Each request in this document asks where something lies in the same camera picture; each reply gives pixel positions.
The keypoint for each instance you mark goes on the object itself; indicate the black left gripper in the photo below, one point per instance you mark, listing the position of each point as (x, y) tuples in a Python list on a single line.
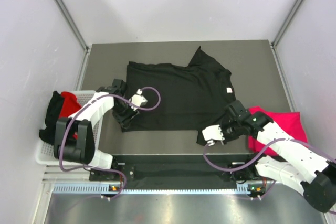
[(125, 120)]

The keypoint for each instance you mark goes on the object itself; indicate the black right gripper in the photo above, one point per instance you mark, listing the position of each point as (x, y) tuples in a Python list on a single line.
[(227, 139)]

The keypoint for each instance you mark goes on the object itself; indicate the black t shirt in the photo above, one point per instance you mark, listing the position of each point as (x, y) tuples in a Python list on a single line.
[(47, 134), (187, 98)]

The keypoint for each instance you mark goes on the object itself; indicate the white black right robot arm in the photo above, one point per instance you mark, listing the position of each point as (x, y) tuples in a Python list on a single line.
[(310, 174)]

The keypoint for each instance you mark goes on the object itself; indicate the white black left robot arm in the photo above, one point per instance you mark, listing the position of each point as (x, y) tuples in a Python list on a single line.
[(74, 138)]

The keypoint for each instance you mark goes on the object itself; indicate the red t shirt in basket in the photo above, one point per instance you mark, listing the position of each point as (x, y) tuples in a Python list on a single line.
[(70, 104)]

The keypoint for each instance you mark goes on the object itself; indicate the folded pink t shirt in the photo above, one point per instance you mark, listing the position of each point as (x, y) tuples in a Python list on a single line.
[(290, 122)]

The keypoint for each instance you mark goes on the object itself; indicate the black t shirt in basket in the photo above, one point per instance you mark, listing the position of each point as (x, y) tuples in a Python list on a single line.
[(47, 134)]

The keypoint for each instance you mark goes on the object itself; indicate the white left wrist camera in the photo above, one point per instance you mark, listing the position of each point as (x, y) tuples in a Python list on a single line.
[(138, 100)]

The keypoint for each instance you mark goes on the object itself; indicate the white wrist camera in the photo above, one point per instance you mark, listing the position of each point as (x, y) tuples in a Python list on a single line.
[(138, 100), (213, 134)]

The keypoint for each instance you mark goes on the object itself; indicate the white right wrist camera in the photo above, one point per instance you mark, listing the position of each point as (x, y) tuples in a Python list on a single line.
[(213, 134)]

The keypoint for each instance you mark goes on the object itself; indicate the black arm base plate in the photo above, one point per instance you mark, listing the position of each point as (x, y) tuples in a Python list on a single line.
[(189, 171)]

